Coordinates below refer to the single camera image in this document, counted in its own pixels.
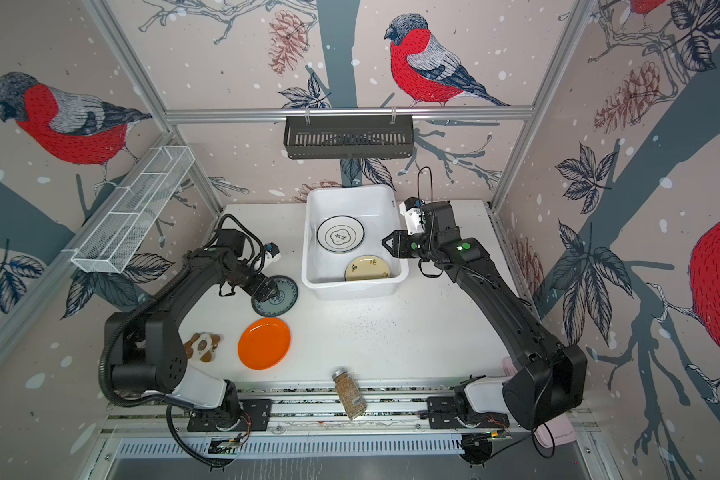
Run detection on white plastic bin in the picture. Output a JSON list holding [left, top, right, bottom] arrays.
[[301, 185, 409, 301]]

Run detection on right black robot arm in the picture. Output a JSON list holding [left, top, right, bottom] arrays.
[[382, 197, 587, 430]]

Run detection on teal patterned plate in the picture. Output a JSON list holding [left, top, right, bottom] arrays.
[[251, 275, 299, 318]]

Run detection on orange plate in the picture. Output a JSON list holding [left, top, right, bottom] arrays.
[[237, 318, 291, 370]]

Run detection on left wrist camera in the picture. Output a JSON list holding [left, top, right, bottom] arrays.
[[261, 243, 281, 268]]

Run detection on beige plate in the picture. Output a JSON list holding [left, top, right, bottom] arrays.
[[344, 255, 391, 281]]

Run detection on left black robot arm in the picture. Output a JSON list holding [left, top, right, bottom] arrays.
[[98, 222, 280, 470]]

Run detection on white plate green rim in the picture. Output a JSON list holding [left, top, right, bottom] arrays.
[[316, 215, 365, 253]]

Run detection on pink flat case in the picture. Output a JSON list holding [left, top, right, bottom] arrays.
[[502, 358, 577, 448]]

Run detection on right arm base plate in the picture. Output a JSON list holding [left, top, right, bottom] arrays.
[[419, 396, 510, 430]]

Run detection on brown white dog coaster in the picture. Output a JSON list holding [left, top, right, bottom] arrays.
[[184, 332, 223, 363]]

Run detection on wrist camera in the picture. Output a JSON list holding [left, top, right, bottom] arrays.
[[399, 197, 425, 235], [261, 243, 281, 268]]

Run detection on glass spice jar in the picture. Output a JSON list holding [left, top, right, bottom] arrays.
[[332, 368, 367, 421]]

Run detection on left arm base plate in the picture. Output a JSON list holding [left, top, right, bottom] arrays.
[[187, 399, 273, 433]]

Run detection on small circuit board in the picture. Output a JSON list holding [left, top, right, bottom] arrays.
[[208, 438, 245, 455]]

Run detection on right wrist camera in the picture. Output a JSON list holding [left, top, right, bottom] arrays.
[[399, 197, 425, 235]]

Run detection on black hanging wall basket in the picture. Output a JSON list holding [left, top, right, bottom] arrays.
[[283, 115, 415, 160]]

